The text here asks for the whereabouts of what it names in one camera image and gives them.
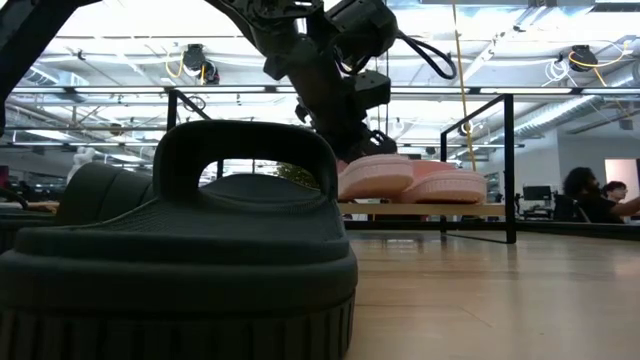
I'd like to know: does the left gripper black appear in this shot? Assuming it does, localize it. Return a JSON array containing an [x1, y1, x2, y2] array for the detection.
[[292, 54, 399, 162]]

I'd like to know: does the pink rubber slide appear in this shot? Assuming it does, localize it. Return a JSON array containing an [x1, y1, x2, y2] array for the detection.
[[399, 159, 489, 205], [335, 153, 415, 202]]

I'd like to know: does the black rubber slide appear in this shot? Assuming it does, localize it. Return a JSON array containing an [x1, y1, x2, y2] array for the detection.
[[0, 119, 359, 360], [53, 162, 157, 227]]

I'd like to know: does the small green potted plant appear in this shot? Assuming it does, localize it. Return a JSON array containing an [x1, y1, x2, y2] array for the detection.
[[273, 162, 321, 190]]

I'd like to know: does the black computer monitor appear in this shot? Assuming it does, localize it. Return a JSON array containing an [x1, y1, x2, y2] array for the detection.
[[522, 184, 553, 203]]

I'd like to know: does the person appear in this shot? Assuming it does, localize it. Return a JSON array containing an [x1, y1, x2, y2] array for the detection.
[[602, 179, 630, 204], [562, 166, 640, 225]]

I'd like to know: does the white board panel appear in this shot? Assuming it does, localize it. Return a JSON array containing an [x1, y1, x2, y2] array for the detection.
[[603, 158, 640, 201]]

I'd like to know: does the white humanoid robot figure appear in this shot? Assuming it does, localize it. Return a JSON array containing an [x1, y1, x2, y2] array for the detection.
[[66, 145, 97, 185]]

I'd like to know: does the dark blue hanging cable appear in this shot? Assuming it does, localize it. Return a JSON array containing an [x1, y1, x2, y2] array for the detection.
[[383, 49, 391, 151]]

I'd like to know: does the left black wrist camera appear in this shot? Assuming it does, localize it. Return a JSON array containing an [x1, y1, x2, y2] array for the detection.
[[352, 68, 393, 110]]

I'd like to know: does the yellow cable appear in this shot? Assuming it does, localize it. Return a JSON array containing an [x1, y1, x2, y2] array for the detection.
[[451, 0, 477, 172]]

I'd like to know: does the black ceiling cable reel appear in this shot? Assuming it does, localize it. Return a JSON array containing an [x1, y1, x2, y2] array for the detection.
[[180, 43, 221, 86], [568, 43, 601, 74]]

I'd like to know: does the silver ceiling duct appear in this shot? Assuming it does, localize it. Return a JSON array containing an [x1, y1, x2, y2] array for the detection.
[[514, 62, 640, 142]]

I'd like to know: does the black metal rig frame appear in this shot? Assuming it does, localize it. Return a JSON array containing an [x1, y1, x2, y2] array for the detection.
[[0, 219, 640, 242]]

